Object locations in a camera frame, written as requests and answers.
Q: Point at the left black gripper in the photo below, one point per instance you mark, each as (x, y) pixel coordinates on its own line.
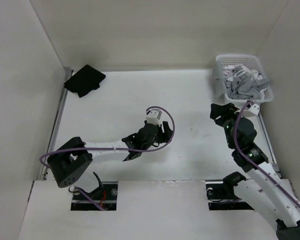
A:
(163, 136)

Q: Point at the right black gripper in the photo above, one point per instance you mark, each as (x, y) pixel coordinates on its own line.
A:
(225, 110)

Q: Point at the grey tank top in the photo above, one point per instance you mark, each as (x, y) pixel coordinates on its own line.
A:
(244, 89)

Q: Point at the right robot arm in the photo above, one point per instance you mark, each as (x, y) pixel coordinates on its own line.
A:
(260, 186)

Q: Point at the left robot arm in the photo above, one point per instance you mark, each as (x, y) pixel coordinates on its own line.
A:
(72, 164)

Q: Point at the white tank top in basket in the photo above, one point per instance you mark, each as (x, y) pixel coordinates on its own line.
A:
(240, 71)

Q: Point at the folded black tank top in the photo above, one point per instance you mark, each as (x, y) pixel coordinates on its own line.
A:
(84, 81)

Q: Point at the grey cloth over basket rim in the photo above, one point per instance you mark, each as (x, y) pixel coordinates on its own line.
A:
(220, 87)

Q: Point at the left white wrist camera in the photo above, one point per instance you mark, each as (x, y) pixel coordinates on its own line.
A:
(153, 116)

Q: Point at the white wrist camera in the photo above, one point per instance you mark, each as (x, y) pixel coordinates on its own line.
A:
(251, 110)
(153, 116)

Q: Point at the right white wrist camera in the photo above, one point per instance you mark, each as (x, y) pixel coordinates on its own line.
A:
(251, 110)

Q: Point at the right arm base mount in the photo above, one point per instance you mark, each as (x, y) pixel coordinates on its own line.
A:
(220, 199)

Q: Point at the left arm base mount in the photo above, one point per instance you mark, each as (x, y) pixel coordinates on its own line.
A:
(106, 198)

